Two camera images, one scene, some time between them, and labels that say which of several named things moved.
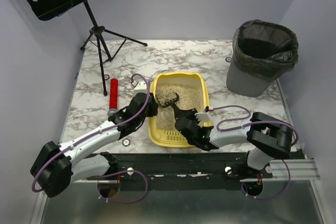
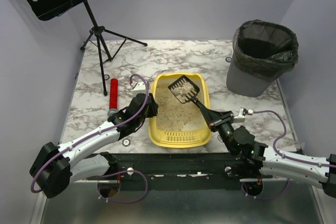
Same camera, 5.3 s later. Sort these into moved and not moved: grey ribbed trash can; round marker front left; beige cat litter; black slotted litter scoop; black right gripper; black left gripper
Moved: black slotted litter scoop; black right gripper
Not moved: beige cat litter; black left gripper; grey ribbed trash can; round marker front left
